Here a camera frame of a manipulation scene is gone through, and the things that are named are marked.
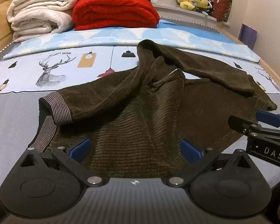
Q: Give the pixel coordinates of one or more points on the yellow plush bear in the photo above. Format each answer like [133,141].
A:
[200,2]

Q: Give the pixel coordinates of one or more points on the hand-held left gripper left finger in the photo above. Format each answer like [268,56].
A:
[80,150]

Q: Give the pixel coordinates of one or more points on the light blue patterned blanket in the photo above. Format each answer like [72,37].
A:
[84,37]

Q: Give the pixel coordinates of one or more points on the white folded blanket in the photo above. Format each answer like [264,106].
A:
[42,3]

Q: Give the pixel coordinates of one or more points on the cream fleece folded blanket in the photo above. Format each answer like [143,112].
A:
[37,25]

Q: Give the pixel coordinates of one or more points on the red cushion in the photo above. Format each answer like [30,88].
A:
[221,7]

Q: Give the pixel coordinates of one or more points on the white windowsill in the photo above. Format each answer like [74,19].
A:
[177,12]

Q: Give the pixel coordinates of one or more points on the purple bag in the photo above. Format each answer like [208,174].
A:
[247,36]

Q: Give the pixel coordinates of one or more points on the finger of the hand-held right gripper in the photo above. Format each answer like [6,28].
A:
[238,122]
[268,117]

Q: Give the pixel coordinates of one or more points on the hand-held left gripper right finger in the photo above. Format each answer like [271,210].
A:
[189,150]

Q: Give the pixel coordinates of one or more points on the red folded blanket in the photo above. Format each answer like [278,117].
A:
[114,12]

